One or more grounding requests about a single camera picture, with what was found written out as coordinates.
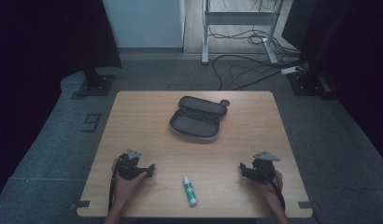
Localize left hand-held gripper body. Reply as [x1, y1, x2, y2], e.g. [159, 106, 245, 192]
[117, 148, 143, 181]

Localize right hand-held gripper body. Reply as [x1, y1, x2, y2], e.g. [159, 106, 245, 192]
[250, 150, 281, 185]

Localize person's right hand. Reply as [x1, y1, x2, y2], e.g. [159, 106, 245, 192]
[257, 169, 284, 201]

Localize person's left hand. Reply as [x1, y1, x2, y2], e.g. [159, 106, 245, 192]
[110, 158, 149, 203]

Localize white green glue stick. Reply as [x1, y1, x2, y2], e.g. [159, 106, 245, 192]
[181, 175, 199, 208]

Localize dark grey open pencil case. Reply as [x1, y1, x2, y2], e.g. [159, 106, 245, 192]
[168, 95, 229, 143]

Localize black stand base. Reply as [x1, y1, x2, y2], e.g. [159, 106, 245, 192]
[287, 70, 337, 101]
[77, 66, 117, 97]

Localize white power strip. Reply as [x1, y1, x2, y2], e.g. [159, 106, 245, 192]
[279, 65, 304, 76]

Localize dark curtain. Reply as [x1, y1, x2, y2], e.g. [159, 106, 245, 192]
[0, 0, 122, 203]
[280, 0, 383, 166]

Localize light blue panel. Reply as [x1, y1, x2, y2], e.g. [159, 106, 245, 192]
[102, 0, 186, 49]

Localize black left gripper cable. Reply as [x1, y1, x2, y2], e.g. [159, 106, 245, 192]
[107, 157, 121, 213]

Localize black floor cables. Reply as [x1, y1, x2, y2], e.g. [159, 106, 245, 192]
[207, 0, 307, 91]

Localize white metal desk frame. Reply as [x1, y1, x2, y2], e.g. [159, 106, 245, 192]
[201, 0, 285, 65]

